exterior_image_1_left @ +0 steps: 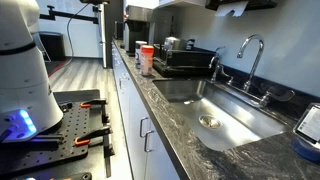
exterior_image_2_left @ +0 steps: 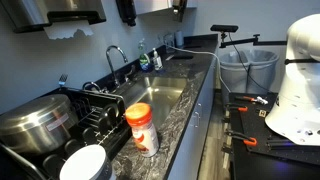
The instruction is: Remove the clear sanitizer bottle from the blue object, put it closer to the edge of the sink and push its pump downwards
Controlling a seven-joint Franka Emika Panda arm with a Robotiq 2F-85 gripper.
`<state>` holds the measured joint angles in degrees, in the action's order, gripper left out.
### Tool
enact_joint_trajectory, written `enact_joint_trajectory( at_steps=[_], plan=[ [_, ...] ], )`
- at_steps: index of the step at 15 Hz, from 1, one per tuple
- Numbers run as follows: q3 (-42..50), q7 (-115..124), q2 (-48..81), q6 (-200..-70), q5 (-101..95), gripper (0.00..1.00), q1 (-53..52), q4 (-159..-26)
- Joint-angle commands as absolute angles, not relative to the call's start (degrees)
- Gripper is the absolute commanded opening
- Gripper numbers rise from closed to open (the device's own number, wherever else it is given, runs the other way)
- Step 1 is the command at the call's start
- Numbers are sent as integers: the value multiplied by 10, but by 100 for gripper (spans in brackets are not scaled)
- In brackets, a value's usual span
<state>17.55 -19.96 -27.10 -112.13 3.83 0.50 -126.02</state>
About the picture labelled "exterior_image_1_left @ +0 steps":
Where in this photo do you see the clear sanitizer pump bottle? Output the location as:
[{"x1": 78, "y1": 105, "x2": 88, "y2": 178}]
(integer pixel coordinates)
[{"x1": 293, "y1": 103, "x2": 320, "y2": 148}]

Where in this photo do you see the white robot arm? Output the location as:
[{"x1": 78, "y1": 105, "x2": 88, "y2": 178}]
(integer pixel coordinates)
[{"x1": 0, "y1": 0, "x2": 63, "y2": 144}]

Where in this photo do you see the stainless steel sink basin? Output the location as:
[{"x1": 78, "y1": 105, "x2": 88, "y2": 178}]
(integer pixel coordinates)
[{"x1": 153, "y1": 80, "x2": 287, "y2": 151}]

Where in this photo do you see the blue round coaster object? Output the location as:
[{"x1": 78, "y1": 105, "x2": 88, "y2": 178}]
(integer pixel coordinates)
[{"x1": 291, "y1": 137, "x2": 320, "y2": 164}]

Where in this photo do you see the black dish drying rack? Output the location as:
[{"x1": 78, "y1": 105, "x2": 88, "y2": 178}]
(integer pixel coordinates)
[{"x1": 153, "y1": 44, "x2": 215, "y2": 77}]

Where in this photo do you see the orange lid creamer container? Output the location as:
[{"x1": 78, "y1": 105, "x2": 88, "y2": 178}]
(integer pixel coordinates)
[{"x1": 140, "y1": 45, "x2": 154, "y2": 76}]

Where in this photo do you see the white lid dark canister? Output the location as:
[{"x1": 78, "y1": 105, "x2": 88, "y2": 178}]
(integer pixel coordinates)
[{"x1": 135, "y1": 41, "x2": 147, "y2": 69}]

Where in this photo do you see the stainless steel pot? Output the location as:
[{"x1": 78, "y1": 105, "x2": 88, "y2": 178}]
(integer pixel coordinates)
[{"x1": 164, "y1": 37, "x2": 186, "y2": 50}]

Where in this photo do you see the white cabinet front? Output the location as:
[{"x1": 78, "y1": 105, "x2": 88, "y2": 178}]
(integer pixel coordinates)
[{"x1": 112, "y1": 42, "x2": 180, "y2": 180}]

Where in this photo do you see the black coffee maker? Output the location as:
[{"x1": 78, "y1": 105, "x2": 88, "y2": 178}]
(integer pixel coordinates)
[{"x1": 124, "y1": 5, "x2": 152, "y2": 57}]

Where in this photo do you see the orange black clamp far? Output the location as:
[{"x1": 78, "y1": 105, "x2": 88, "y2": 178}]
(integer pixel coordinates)
[{"x1": 80, "y1": 99, "x2": 107, "y2": 108}]

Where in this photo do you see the orange black clamp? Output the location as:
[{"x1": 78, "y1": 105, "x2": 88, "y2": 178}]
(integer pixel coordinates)
[
  {"x1": 74, "y1": 125, "x2": 112, "y2": 147},
  {"x1": 80, "y1": 99, "x2": 107, "y2": 108}
]

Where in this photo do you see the chrome gooseneck faucet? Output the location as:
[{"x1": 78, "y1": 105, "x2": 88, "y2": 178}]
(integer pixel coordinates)
[{"x1": 236, "y1": 33, "x2": 265, "y2": 93}]

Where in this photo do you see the orange black clamp near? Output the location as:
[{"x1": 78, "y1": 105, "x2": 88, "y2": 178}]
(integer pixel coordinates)
[{"x1": 74, "y1": 125, "x2": 112, "y2": 147}]

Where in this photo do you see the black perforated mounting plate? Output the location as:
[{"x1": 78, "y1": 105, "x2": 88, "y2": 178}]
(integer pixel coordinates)
[{"x1": 0, "y1": 102, "x2": 90, "y2": 176}]

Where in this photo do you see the paper towel dispenser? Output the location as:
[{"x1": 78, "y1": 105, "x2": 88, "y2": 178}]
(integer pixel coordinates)
[{"x1": 205, "y1": 0, "x2": 277, "y2": 17}]

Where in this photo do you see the chrome faucet lever handle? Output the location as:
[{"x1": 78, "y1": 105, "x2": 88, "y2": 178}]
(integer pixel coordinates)
[{"x1": 259, "y1": 90, "x2": 295, "y2": 107}]

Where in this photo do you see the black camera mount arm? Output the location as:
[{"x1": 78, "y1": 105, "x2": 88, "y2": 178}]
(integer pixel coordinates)
[{"x1": 40, "y1": 5, "x2": 98, "y2": 24}]

